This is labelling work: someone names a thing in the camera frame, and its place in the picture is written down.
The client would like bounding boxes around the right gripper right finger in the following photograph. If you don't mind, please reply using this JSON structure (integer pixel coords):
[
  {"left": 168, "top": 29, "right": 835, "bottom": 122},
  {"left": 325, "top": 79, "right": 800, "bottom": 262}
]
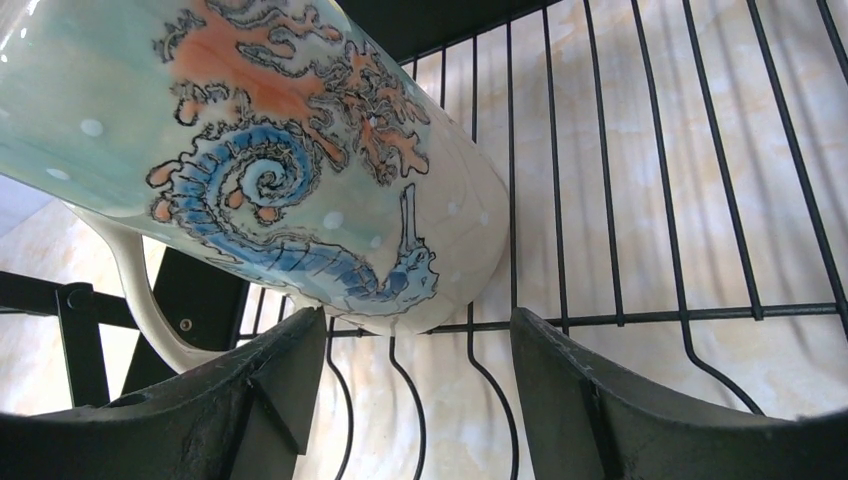
[{"left": 510, "top": 307, "right": 847, "bottom": 479}]

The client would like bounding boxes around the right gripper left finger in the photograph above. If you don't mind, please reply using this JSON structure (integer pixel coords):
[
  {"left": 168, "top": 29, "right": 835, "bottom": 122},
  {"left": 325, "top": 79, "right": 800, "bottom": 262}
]
[{"left": 1, "top": 308, "right": 327, "bottom": 479}]

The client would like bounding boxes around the beige mug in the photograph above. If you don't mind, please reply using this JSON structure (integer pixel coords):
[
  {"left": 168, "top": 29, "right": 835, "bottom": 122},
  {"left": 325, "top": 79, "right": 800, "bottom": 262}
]
[{"left": 1, "top": 1, "right": 509, "bottom": 373}]

